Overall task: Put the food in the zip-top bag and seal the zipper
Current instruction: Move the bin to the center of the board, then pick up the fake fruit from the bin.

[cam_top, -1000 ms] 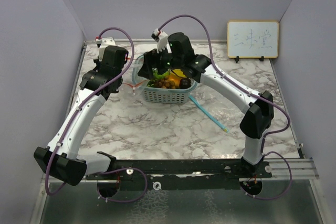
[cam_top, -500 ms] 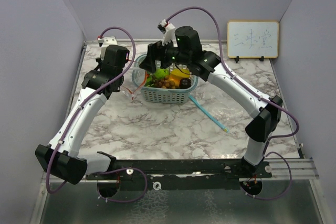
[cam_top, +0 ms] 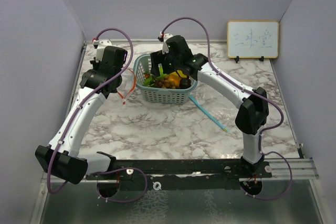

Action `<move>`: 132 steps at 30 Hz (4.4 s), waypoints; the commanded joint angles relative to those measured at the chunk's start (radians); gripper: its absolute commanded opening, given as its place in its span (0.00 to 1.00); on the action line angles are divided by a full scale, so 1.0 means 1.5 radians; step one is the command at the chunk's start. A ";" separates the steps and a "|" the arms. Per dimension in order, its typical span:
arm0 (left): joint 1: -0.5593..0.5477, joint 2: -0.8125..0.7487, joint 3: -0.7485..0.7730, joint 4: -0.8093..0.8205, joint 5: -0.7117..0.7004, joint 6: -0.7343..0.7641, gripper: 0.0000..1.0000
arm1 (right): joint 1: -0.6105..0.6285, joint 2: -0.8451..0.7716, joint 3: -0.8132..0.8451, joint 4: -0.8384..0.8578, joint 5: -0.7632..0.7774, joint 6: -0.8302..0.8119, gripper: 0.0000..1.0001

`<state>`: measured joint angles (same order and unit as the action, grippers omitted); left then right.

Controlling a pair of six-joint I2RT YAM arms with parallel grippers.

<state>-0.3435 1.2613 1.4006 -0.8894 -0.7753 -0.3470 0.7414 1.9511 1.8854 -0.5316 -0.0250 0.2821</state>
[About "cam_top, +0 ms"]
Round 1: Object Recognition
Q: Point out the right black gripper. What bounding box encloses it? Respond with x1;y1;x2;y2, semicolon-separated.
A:
150;49;181;78

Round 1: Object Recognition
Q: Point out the teal plastic basket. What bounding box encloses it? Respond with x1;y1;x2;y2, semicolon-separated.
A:
133;55;197;104

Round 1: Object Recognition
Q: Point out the orange zip clear bag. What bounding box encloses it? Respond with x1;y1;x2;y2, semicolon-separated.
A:
117;68;136;105

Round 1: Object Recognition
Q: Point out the brown longan bunch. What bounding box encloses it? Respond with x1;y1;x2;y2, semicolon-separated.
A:
155;76;179;89

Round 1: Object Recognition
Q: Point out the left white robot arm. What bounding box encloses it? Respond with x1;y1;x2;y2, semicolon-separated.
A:
35;46;128;184

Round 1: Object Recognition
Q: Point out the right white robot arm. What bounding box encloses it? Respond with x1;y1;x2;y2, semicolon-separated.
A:
150;35;269;177

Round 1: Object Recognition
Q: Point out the blue zip clear bag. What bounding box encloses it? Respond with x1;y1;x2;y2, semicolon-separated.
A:
188;95;229;133

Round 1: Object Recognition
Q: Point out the green leafy toy vegetable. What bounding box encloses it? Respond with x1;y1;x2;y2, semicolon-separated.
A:
142;72;157;87

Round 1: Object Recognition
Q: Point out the yellow toy fruit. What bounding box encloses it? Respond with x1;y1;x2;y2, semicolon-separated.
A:
166;73;182;86

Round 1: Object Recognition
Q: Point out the dark purple toy fruit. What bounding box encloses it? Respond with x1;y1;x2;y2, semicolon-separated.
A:
179;78;192;89

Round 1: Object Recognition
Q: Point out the small whiteboard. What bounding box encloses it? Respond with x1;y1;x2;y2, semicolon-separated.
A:
227;20;279;60

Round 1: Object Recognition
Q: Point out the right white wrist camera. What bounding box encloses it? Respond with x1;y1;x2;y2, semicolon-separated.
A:
157;32;173;54

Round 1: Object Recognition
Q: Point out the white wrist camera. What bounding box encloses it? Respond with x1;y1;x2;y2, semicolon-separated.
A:
92;39;112;62
157;32;173;54

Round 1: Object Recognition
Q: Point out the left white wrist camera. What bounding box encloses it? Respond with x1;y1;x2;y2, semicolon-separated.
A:
92;39;112;62

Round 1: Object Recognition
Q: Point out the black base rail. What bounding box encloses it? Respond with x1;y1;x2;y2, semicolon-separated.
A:
86;159;272;190

